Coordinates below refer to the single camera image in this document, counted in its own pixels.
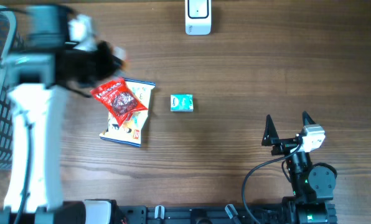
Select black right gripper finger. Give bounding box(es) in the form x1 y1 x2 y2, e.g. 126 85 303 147
302 111 316 126
261 114 279 146

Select red snack bag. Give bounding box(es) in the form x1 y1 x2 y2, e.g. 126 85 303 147
90 78 147 126

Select teal tissue pack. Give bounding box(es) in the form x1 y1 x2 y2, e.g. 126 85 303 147
170 94 194 112

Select orange tissue pack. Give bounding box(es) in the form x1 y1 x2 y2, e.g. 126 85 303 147
113 47 129 71

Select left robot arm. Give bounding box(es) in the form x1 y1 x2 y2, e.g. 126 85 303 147
0 4 122 223

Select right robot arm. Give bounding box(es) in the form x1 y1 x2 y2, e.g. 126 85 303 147
261 112 337 224

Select white barcode scanner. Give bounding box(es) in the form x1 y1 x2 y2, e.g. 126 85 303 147
185 0 212 35

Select black right camera cable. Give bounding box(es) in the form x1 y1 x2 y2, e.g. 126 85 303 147
241 143 303 224

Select black camera cable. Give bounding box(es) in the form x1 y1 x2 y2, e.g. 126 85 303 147
12 121 34 224
241 143 303 224

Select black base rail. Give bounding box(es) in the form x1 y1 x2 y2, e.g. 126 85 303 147
119 203 338 224

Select black left camera cable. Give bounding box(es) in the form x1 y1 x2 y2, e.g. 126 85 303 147
12 121 34 224

